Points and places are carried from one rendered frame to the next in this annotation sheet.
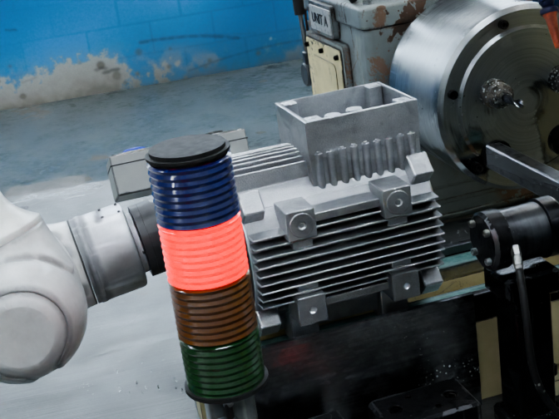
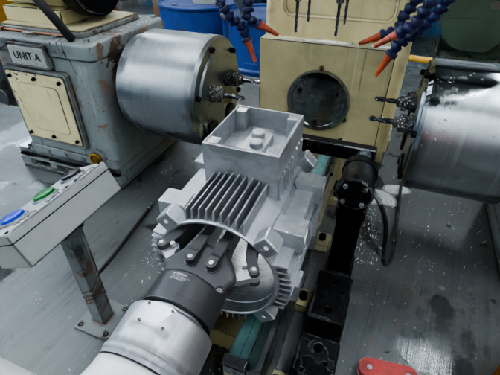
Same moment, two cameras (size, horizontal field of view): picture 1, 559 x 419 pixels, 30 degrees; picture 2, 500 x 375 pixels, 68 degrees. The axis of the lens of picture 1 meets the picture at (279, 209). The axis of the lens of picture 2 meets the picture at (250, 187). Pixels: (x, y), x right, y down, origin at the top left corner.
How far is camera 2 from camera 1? 0.85 m
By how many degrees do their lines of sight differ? 50
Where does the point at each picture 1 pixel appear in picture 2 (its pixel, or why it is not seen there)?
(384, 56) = (106, 78)
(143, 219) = (196, 303)
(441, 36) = (171, 61)
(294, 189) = (269, 210)
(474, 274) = not seen: hidden behind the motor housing
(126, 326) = (10, 344)
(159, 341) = (59, 341)
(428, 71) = (172, 85)
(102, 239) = (184, 351)
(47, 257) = not seen: outside the picture
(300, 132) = (264, 164)
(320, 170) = (281, 187)
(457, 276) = not seen: hidden behind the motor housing
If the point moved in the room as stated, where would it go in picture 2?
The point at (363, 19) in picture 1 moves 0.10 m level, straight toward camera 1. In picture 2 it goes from (90, 53) to (117, 64)
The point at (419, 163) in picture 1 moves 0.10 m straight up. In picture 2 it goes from (311, 158) to (319, 92)
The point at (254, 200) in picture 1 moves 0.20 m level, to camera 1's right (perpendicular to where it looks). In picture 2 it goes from (275, 236) to (348, 158)
